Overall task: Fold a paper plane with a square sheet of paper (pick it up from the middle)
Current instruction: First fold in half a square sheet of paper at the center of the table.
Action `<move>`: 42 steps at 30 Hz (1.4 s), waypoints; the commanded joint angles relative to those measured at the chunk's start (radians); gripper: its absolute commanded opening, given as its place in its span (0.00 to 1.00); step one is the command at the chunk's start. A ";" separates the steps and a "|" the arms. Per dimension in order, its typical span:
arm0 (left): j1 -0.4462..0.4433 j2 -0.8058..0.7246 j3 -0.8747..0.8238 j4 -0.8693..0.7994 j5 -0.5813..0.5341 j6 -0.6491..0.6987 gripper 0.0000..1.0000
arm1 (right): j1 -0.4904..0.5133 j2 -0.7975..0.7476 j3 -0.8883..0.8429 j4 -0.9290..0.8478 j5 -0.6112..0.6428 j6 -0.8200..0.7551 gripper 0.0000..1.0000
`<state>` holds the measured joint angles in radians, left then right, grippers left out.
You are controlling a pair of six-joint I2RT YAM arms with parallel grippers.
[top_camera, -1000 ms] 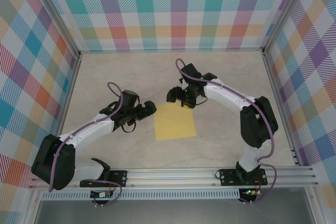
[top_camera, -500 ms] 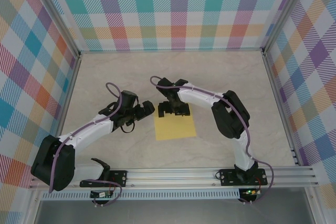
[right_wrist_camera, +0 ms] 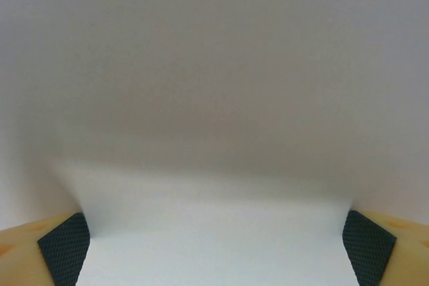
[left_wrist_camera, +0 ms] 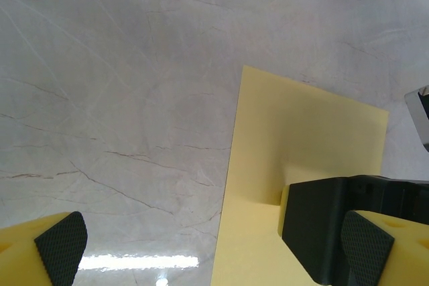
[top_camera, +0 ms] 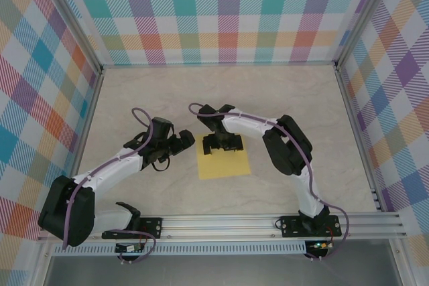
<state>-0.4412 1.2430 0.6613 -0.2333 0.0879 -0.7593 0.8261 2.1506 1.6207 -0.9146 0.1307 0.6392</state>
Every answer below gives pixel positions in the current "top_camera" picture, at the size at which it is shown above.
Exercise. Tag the yellow cloth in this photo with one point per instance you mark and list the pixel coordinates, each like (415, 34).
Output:
(224, 165)

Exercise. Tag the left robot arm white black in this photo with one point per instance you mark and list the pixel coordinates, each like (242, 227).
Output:
(114, 177)

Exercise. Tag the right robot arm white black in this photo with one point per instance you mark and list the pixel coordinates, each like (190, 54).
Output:
(248, 128)

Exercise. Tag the grey metal panel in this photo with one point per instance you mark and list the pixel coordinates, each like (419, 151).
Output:
(218, 272)

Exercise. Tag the aluminium side rail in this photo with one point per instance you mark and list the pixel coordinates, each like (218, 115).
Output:
(81, 142)
(359, 142)

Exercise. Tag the long aluminium base rail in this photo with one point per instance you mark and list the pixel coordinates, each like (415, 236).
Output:
(218, 225)

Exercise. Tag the aluminium frame post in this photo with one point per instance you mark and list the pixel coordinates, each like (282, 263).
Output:
(73, 14)
(364, 14)

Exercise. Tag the aluminium frame leg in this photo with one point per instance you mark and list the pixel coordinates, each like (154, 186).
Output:
(400, 266)
(42, 266)

